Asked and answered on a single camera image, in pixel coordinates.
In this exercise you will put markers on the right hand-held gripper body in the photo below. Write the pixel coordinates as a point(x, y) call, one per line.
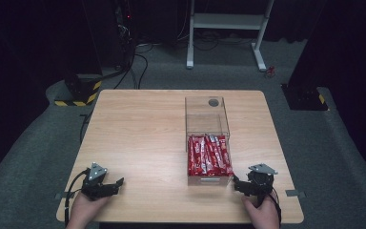
point(261, 179)

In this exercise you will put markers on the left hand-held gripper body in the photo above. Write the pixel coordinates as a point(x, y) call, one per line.
point(94, 183)

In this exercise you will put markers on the clear acrylic drawer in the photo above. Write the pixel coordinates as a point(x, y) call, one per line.
point(209, 180)

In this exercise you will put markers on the clear acrylic drawer housing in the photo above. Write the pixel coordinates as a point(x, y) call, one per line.
point(203, 117)

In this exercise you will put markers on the person's right hand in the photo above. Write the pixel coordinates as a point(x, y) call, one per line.
point(262, 213)

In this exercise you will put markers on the person's left hand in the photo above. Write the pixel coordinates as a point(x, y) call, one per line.
point(84, 211)

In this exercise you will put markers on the pile of red stick packets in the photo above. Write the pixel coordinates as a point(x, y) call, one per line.
point(208, 156)

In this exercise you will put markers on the small red floor object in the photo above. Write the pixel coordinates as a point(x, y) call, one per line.
point(270, 72)

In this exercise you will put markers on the dark equipment rack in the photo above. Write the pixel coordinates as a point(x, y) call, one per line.
point(125, 31)

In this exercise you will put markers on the white metal stand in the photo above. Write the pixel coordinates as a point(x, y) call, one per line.
point(225, 20)

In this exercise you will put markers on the grey table edge bracket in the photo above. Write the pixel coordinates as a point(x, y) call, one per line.
point(295, 193)

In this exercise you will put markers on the black yellow striped post base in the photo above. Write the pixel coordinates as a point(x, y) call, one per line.
point(81, 90)

